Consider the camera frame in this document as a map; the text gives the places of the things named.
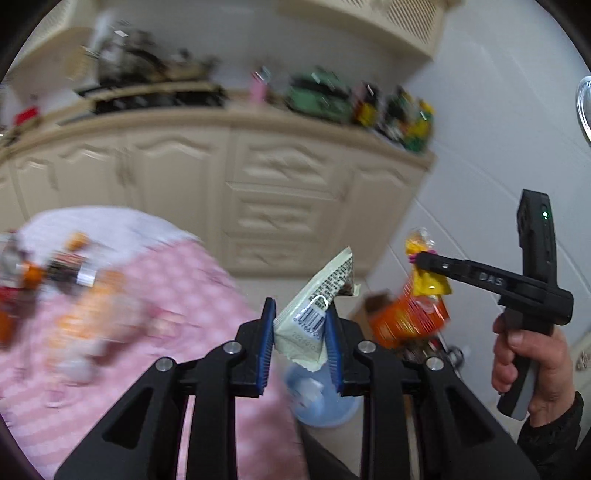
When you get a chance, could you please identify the dark plastic bottle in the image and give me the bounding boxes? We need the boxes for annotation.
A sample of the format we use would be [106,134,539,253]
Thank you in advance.
[18,231,100,289]

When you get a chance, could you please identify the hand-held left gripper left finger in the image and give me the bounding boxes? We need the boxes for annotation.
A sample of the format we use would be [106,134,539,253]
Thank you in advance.
[54,298,278,480]

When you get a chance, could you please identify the blue plastic bin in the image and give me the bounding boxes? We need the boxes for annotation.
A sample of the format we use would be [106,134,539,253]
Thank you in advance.
[283,360,363,430]

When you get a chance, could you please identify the person's right hand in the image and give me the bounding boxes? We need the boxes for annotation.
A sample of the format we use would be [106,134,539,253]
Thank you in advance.
[492,314,575,428]

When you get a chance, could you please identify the cream wall cabinet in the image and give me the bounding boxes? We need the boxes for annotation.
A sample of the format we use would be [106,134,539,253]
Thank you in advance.
[9,0,102,88]
[277,0,448,61]

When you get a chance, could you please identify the cream kitchen base cabinets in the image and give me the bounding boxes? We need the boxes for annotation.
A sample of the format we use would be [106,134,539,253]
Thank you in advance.
[0,92,437,278]

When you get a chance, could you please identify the pink hanging item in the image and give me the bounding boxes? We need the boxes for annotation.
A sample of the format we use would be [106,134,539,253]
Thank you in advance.
[249,69,271,104]

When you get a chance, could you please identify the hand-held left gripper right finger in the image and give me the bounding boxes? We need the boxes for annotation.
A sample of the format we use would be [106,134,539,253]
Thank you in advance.
[325,305,541,480]

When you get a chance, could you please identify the person's right forearm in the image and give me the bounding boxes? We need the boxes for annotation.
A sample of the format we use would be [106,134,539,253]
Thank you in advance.
[517,392,585,480]

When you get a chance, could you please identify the green box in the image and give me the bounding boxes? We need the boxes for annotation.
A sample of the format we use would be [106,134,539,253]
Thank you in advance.
[286,69,354,123]

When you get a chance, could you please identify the orange snack packet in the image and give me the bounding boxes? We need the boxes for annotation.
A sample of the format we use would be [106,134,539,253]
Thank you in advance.
[51,272,139,352]

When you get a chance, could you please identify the steel cooking pot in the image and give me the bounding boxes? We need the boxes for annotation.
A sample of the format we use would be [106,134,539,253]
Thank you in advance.
[95,30,162,85]

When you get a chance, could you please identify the shiny metal object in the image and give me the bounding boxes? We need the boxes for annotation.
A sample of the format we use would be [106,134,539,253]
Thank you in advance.
[575,76,591,148]

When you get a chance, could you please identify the orange snack bag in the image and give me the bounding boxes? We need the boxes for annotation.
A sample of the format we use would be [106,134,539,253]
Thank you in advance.
[369,226,453,349]

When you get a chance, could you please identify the cream snack wrapper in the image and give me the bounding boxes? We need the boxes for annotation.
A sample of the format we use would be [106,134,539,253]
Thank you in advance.
[273,247,361,374]

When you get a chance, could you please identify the black gas stove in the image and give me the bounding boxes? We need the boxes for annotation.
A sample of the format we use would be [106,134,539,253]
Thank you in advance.
[76,83,229,116]

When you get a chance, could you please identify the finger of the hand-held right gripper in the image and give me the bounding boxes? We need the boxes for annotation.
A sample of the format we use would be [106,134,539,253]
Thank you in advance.
[413,251,522,301]

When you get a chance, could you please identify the row of condiment bottles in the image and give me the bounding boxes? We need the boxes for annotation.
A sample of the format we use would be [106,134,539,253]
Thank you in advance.
[353,83,437,153]

